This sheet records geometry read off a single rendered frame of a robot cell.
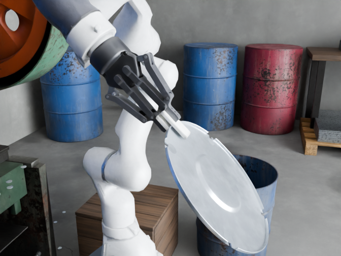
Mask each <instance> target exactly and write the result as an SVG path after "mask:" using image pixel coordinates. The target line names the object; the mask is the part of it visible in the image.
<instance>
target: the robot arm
mask: <svg viewBox="0 0 341 256"><path fill-rule="evenodd" d="M32 1H33V2H34V4H35V6H36V7H37V9H38V10H39V11H40V12H41V13H42V14H43V16H44V17H45V18H46V19H47V20H48V21H49V23H50V24H52V25H53V26H54V27H55V28H57V29H58V30H59V31H61V33H62V35H63V37H64V38H65V40H66V42H67V43H68V44H69V45H70V46H71V48H72V50H73V51H74V53H75V55H76V57H77V60H78V62H79V64H80V65H81V66H82V67H83V68H86V67H88V66H89V65H92V66H93V67H94V68H95V69H96V70H97V71H98V72H99V73H100V74H101V75H102V76H103V77H104V78H105V80H106V82H107V85H108V86H109V89H108V93H107V94H106V95H105V98H106V99H107V100H109V101H112V102H115V103H116V104H118V105H119V106H120V107H122V108H123V111H122V113H121V115H120V117H119V119H118V122H117V124H116V126H115V133H116V134H117V136H118V137H119V141H120V145H119V149H118V150H115V149H111V148H108V147H93V148H91V149H89V150H88V151H87V152H86V154H85V156H84V159H83V167H84V170H85V171H86V172H87V173H88V175H89V176H90V178H91V179H92V181H93V184H94V186H95V188H96V191H97V193H98V195H99V198H100V204H101V213H102V231H103V246H102V249H101V256H163V254H161V253H159V252H158V251H157V250H156V248H155V243H154V242H153V241H152V240H151V239H150V237H149V235H146V234H145V233H144V232H143V231H142V230H141V229H140V227H139V224H138V221H137V219H136V217H135V208H134V197H133V195H132V194H131V192H130V191H142V190H144V188H145V187H146V186H147V185H148V183H149V181H150V179H151V168H150V166H149V164H148V162H147V158H146V154H145V149H146V141H147V137H148V134H149V131H150V129H151V126H152V123H153V122H154V123H155V124H156V125H157V126H158V127H159V128H160V129H161V131H162V132H164V133H165V132H166V131H167V130H168V128H169V127H170V126H171V125H172V127H173V128H174V129H175V130H176V131H177V132H178V133H179V134H180V135H181V136H182V137H183V138H184V139H187V138H188V136H189V135H190V131H189V130H188V129H187V128H186V127H185V126H184V125H183V124H182V123H181V122H180V121H179V119H180V118H181V116H180V114H179V113H178V112H177V111H176V110H175V109H174V108H173V107H172V106H171V101H172V99H173V97H174V94H173V92H172V89H173V88H174V87H175V85H176V82H177V80H178V70H177V67H176V65H175V64H174V63H172V62H170V61H168V60H163V59H160V58H157V57H154V55H155V54H156V53H157V52H158V50H159V47H160V44H161V42H160V38H159V35H158V33H157V32H156V30H155V29H154V28H153V27H152V26H151V24H150V21H151V17H152V12H151V9H150V7H149V5H148V4H147V2H146V1H145V0H32ZM123 4H125V5H124V7H123V8H122V10H121V11H120V13H119V14H118V16H117V17H116V18H115V20H114V21H113V24H112V25H111V23H110V22H109V21H108V20H109V19H110V17H111V16H112V15H113V14H114V13H115V12H116V11H117V10H118V9H119V8H120V7H121V6H122V5H123ZM116 88H118V89H122V90H124V91H125V92H126V94H127V95H129V97H128V98H126V97H125V96H124V95H122V94H120V93H119V91H118V90H117V89H116ZM158 107H160V108H161V111H162V112H161V113H160V112H157V110H158Z"/></svg>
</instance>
